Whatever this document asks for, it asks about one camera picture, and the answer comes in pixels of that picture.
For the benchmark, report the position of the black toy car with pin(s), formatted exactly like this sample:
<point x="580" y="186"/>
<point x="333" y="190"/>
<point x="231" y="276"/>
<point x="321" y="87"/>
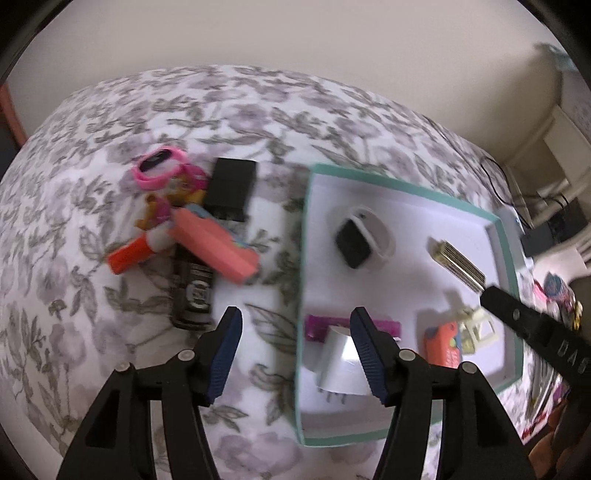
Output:
<point x="190" y="291"/>

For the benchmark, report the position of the pink puppy toy figure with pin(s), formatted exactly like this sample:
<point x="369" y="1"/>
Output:
<point x="187" y="186"/>

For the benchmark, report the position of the white power strip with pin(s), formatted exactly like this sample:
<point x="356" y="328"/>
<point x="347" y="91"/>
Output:
<point x="514" y="231"/>

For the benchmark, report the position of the white charger cube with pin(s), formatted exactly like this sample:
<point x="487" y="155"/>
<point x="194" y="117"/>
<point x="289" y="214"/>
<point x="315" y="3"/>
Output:
<point x="339" y="369"/>

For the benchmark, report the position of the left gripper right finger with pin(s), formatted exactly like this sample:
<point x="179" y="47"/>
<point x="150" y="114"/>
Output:
<point x="478" y="440"/>

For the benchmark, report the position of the pink smart band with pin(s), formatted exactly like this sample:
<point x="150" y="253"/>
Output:
<point x="153" y="170"/>

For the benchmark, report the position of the orange glue bottle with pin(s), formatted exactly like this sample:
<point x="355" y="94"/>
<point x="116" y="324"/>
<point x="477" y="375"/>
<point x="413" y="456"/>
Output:
<point x="142" y="248"/>

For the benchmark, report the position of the small orange utility knife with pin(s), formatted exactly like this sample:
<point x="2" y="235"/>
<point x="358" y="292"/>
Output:
<point x="443" y="345"/>

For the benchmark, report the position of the cream hair claw clip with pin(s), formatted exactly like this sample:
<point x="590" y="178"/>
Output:
<point x="477" y="330"/>

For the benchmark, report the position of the black plugged charger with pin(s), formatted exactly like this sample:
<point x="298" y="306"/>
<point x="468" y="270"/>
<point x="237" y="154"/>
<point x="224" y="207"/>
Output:
<point x="537" y="240"/>

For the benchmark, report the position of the floral white blanket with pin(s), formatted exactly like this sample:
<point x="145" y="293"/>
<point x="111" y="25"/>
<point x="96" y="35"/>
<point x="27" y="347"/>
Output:
<point x="82" y="295"/>

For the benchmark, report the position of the purple lighter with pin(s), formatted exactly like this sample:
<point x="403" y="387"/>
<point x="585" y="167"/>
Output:
<point x="316" y="328"/>

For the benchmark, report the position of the black power adapter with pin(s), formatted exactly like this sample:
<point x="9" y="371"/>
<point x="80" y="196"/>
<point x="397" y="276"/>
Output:
<point x="230" y="188"/>

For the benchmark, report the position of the teal white box tray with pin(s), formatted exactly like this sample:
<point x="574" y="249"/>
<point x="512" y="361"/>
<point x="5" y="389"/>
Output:
<point x="410" y="287"/>

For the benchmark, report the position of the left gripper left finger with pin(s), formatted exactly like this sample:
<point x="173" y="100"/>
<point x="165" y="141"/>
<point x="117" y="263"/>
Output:
<point x="114" y="439"/>

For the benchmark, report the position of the white smart watch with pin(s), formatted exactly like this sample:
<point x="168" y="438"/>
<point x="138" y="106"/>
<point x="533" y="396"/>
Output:
<point x="364" y="240"/>

